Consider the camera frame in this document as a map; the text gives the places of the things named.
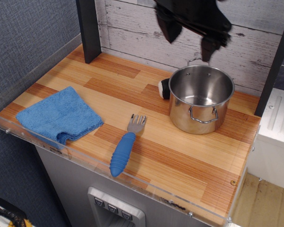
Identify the clear acrylic table guard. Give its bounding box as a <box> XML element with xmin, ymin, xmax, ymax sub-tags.
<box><xmin>0</xmin><ymin>33</ymin><xmax>261</xmax><ymax>227</ymax></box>

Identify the silver dispenser button panel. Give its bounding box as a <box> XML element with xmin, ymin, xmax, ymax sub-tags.
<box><xmin>88</xmin><ymin>187</ymin><xmax>146</xmax><ymax>227</ymax></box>

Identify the stainless steel pot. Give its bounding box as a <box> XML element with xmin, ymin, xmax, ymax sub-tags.
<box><xmin>169</xmin><ymin>62</ymin><xmax>235</xmax><ymax>134</ymax></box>

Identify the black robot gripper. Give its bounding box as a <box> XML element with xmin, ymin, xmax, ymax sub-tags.
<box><xmin>155</xmin><ymin>0</ymin><xmax>232</xmax><ymax>62</ymax></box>

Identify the black vertical post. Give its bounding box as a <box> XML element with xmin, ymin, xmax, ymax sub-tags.
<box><xmin>254</xmin><ymin>0</ymin><xmax>284</xmax><ymax>117</ymax></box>
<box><xmin>76</xmin><ymin>0</ymin><xmax>101</xmax><ymax>64</ymax></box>

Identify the blue microfiber cloth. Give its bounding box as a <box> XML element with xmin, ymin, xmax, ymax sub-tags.
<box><xmin>16</xmin><ymin>87</ymin><xmax>104</xmax><ymax>149</ymax></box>

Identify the black vertical post right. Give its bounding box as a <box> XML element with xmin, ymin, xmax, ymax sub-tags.
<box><xmin>254</xmin><ymin>0</ymin><xmax>284</xmax><ymax>117</ymax></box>

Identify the blue-handled metal fork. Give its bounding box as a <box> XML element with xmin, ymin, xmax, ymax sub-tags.
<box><xmin>109</xmin><ymin>114</ymin><xmax>147</xmax><ymax>177</ymax></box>

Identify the black and white sushi toy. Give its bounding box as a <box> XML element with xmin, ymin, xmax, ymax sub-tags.
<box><xmin>158</xmin><ymin>78</ymin><xmax>170</xmax><ymax>99</ymax></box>

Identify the black vertical post left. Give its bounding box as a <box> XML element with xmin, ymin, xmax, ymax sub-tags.
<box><xmin>76</xmin><ymin>0</ymin><xmax>101</xmax><ymax>64</ymax></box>

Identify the white toy sink unit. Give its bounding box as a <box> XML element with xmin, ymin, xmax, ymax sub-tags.
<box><xmin>247</xmin><ymin>88</ymin><xmax>284</xmax><ymax>188</ymax></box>

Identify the yellow and black object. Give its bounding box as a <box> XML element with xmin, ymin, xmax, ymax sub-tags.
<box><xmin>0</xmin><ymin>198</ymin><xmax>34</xmax><ymax>227</ymax></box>

